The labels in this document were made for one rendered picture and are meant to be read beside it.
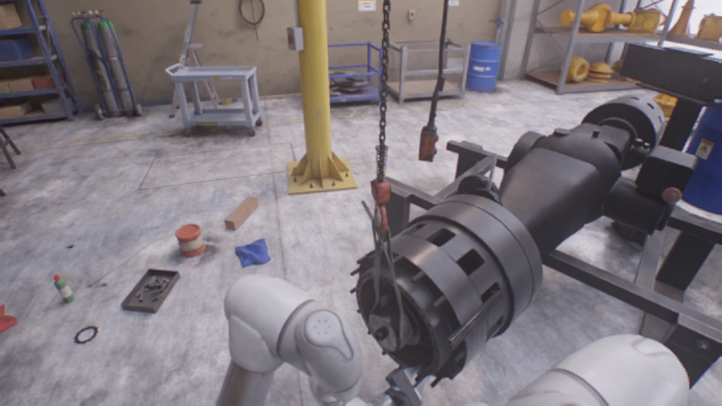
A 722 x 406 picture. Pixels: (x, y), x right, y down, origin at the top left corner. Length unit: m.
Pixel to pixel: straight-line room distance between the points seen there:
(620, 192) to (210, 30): 6.14
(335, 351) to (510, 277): 0.81
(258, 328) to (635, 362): 0.62
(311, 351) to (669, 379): 0.53
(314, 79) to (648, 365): 3.12
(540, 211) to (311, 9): 2.42
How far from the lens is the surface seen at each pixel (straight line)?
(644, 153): 2.25
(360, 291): 1.39
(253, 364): 0.81
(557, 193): 1.87
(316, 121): 3.50
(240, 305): 0.79
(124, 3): 7.00
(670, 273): 3.24
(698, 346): 2.17
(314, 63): 3.35
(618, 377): 0.61
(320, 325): 0.67
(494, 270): 1.31
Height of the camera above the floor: 1.90
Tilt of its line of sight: 30 degrees down
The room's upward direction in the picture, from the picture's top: straight up
